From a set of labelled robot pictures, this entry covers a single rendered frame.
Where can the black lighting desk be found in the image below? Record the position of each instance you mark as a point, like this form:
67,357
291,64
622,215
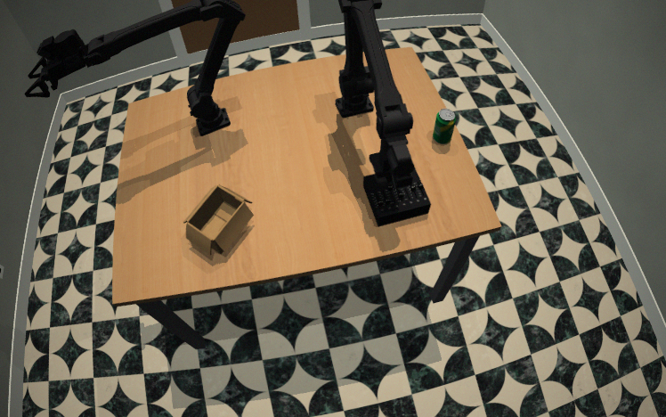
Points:
396,207

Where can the open brown cardboard box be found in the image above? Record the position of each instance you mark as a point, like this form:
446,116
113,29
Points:
210,216

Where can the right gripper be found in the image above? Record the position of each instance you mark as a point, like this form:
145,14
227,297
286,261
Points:
44,76

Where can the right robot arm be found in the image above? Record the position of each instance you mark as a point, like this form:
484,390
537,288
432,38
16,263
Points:
69,43

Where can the green drink can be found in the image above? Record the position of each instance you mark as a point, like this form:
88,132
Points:
444,125

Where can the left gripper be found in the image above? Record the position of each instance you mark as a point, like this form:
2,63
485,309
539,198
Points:
374,160

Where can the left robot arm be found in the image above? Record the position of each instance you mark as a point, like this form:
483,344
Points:
361,31

